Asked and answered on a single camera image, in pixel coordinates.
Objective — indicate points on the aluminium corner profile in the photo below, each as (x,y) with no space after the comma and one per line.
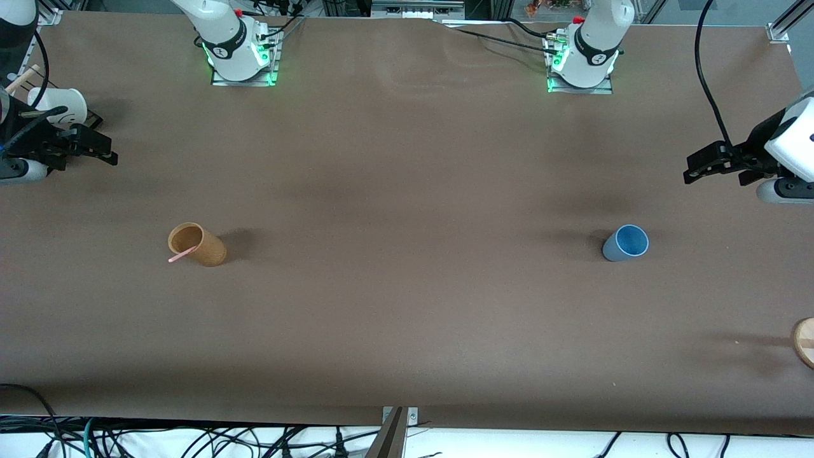
(785,25)
(51,14)

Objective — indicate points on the pink chopstick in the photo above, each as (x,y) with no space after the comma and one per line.
(180,257)

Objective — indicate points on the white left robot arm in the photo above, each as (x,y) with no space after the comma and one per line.
(598,38)

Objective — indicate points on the white paper cup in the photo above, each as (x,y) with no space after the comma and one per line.
(67,105)

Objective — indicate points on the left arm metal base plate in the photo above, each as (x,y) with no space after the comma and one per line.
(603,91)

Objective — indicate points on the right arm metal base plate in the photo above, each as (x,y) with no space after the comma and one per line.
(273,71)

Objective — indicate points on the small metal table bracket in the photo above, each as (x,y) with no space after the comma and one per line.
(412,415)

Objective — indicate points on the blue cup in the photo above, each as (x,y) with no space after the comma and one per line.
(620,248)

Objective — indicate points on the light wooden stick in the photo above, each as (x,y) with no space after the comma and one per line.
(23,79)

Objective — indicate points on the grey equipment box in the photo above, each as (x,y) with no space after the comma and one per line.
(416,7)

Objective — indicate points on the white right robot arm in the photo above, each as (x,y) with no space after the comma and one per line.
(222,32)

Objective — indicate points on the round wooden disc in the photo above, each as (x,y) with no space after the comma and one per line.
(806,343)

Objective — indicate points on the black cup stand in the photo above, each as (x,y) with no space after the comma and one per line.
(94,119)

